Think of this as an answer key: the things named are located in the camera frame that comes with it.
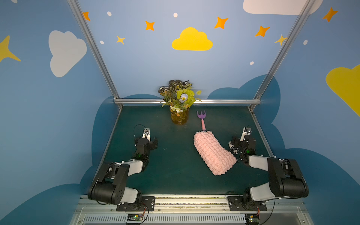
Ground front aluminium rail base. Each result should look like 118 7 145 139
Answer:
70 194 313 225

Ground purple pink toy rake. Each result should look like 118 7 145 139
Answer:
196 111 206 131

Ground aluminium frame rail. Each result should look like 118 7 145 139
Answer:
113 98 261 106

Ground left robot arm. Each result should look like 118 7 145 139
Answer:
88 138 158 207

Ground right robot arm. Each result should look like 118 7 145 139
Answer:
229 135 309 205

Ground left controller board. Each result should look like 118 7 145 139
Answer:
126 214 144 223

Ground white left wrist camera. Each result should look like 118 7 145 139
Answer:
142 128 151 142

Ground controller board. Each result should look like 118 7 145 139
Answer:
126 214 144 223
245 214 260 225

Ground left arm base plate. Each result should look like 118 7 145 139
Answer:
116 196 156 212

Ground right controller board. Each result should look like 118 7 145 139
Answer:
245 214 260 225

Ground pink fluffy zipper bag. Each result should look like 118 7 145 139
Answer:
194 131 237 175

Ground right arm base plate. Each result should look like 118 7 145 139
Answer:
227 196 267 212

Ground artificial flowers in vase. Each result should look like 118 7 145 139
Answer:
158 80 202 125

